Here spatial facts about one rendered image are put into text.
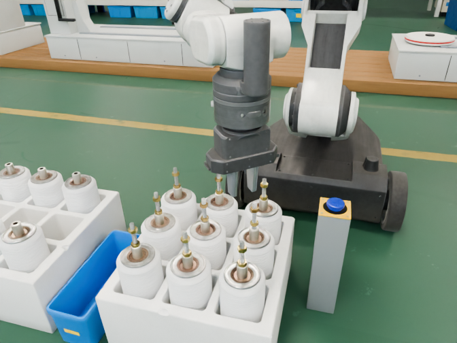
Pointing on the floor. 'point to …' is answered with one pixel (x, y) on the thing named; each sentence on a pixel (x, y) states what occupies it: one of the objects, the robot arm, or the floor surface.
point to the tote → (451, 15)
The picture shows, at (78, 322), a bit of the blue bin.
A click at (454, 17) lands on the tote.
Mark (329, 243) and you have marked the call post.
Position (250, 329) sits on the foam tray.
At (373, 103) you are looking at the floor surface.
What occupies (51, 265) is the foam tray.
